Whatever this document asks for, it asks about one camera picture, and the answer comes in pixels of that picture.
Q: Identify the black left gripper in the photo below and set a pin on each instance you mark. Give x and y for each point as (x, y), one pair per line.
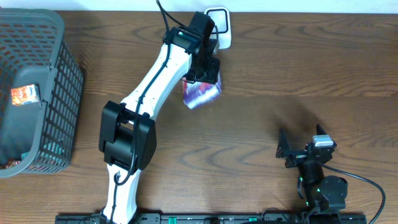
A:
(203, 73)

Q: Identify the black mounting rail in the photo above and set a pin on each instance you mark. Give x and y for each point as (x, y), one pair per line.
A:
(272, 217)

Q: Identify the small orange tissue packet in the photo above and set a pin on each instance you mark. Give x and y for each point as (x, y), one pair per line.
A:
(25, 95)

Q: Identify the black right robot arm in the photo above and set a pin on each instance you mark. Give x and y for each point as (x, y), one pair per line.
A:
(325, 195)

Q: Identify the purple red tissue pack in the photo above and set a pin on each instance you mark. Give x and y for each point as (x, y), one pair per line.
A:
(197, 94)

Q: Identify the dark grey plastic basket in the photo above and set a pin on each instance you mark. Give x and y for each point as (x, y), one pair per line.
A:
(41, 93)

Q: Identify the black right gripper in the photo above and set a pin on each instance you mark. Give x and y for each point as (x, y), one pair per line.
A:
(283, 150)

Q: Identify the white barcode scanner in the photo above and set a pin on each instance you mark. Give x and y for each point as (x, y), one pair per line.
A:
(221, 17)

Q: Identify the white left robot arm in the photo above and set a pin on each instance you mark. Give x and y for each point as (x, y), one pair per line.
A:
(127, 132)

